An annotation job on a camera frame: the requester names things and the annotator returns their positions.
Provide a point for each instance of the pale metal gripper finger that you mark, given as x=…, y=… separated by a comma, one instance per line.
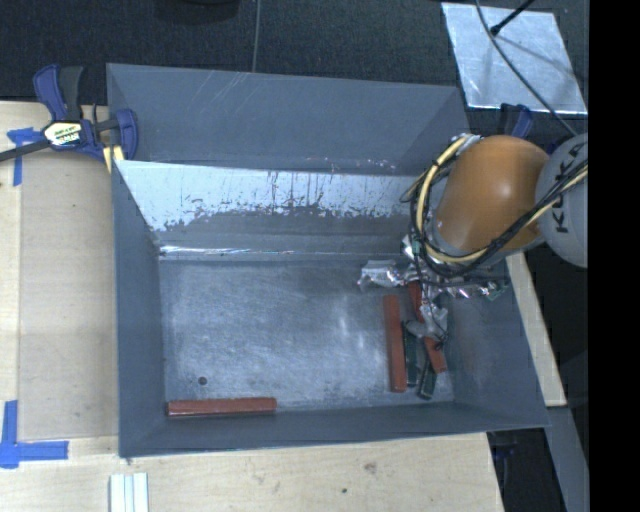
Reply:
x=415, y=328
x=438, y=316

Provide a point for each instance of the dark green flat block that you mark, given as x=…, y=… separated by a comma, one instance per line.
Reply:
x=410, y=362
x=427, y=384

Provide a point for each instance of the grey metal bin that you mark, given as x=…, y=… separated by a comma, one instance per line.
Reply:
x=280, y=330

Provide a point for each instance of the pale wood flat board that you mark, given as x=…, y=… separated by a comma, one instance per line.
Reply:
x=65, y=300

